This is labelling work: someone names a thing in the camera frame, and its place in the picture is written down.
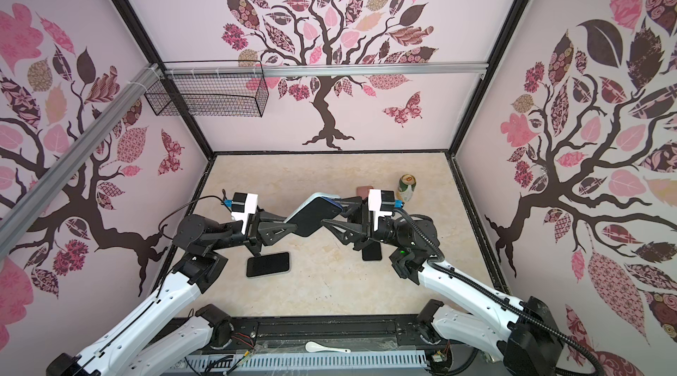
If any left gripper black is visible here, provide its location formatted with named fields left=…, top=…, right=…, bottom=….
left=207, top=204, right=296, bottom=256

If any pink phone case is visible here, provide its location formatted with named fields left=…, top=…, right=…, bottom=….
left=356, top=186, right=373, bottom=199

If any black smartphone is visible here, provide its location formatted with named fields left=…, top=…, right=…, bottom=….
left=361, top=242, right=383, bottom=261

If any black phone clear case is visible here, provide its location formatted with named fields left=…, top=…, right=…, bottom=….
left=284, top=192, right=342, bottom=238

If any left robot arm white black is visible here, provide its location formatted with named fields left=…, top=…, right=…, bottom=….
left=46, top=210, right=297, bottom=375

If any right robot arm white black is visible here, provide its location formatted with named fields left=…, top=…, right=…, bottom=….
left=321, top=197, right=564, bottom=375

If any black phone white case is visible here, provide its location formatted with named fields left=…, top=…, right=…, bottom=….
left=246, top=252, right=291, bottom=278

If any green beverage can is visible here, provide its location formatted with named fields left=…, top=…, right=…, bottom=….
left=397, top=174, right=417, bottom=203

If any white plastic spoon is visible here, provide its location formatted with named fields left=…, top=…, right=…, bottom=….
left=305, top=341, right=352, bottom=354

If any aluminium bar back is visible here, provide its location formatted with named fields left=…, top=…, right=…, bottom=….
left=164, top=62, right=488, bottom=78

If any aluminium bar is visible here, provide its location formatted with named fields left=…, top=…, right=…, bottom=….
left=1, top=63, right=160, bottom=258
left=164, top=62, right=488, bottom=78

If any aluminium bar left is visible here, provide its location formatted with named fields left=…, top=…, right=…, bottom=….
left=1, top=63, right=160, bottom=258

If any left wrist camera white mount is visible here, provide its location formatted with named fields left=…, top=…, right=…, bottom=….
left=223, top=192, right=258, bottom=235

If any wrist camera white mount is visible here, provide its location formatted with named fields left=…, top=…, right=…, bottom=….
left=223, top=192, right=258, bottom=235
left=368, top=189, right=398, bottom=232

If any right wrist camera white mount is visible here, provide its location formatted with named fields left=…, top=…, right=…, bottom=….
left=368, top=189, right=398, bottom=232

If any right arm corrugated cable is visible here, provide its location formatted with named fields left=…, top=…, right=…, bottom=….
left=393, top=208, right=606, bottom=376

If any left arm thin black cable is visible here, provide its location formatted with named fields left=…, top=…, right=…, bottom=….
left=157, top=195, right=228, bottom=234

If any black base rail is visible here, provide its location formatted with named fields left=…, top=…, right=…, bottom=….
left=190, top=314, right=463, bottom=355

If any black wire basket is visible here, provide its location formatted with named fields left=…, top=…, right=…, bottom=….
left=145, top=59, right=269, bottom=118

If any white slotted cable duct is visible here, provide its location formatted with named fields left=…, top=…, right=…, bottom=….
left=164, top=351, right=428, bottom=375

